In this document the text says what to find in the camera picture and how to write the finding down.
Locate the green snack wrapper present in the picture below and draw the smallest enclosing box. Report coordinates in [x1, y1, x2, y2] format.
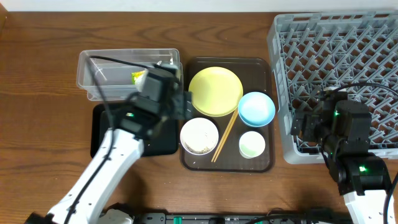
[131, 70, 147, 85]

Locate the white bowl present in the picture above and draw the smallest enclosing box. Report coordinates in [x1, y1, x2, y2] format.
[180, 118, 219, 156]

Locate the light blue bowl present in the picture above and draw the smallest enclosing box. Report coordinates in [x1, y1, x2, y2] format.
[238, 91, 276, 128]

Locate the small pale green cup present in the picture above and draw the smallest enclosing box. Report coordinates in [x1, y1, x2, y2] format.
[239, 131, 266, 159]

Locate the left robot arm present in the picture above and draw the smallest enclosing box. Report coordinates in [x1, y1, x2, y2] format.
[26, 64, 192, 223]

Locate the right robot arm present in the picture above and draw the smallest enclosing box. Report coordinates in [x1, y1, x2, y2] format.
[290, 100, 397, 223]

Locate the grey dishwasher rack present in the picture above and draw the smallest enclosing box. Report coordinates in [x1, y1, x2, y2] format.
[267, 11, 397, 164]

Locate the black plastic tray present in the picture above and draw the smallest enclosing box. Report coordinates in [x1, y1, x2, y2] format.
[90, 104, 178, 157]

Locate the yellow plate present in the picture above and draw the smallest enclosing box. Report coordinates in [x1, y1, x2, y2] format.
[188, 67, 243, 117]

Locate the wooden chopstick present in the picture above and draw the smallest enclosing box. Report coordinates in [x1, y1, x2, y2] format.
[211, 109, 238, 162]
[213, 111, 239, 164]

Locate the brown plastic serving tray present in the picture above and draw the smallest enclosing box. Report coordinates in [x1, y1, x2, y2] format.
[180, 57, 274, 173]

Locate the clear plastic bin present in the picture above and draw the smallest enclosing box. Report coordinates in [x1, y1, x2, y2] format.
[76, 48, 183, 101]

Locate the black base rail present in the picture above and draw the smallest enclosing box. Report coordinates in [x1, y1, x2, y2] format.
[133, 213, 352, 224]

